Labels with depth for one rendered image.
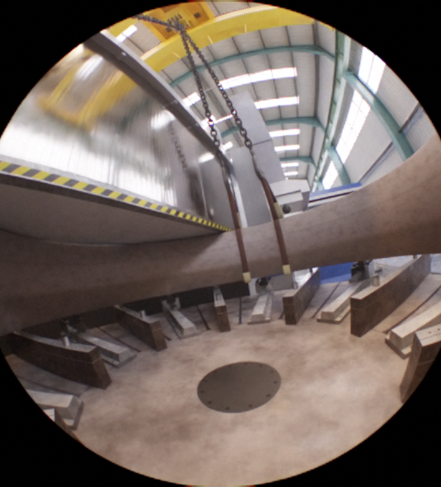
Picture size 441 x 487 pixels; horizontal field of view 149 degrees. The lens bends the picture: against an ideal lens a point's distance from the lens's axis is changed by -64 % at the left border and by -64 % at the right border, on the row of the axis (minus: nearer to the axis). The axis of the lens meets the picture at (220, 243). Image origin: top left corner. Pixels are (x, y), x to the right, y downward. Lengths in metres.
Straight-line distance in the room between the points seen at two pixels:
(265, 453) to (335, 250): 2.49
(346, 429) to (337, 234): 2.33
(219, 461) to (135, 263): 2.71
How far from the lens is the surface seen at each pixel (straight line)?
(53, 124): 1.55
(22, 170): 1.20
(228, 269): 3.08
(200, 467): 1.01
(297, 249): 2.89
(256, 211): 4.82
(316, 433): 1.05
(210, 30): 10.58
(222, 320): 2.28
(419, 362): 1.01
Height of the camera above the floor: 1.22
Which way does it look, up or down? 7 degrees up
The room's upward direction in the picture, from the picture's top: 11 degrees counter-clockwise
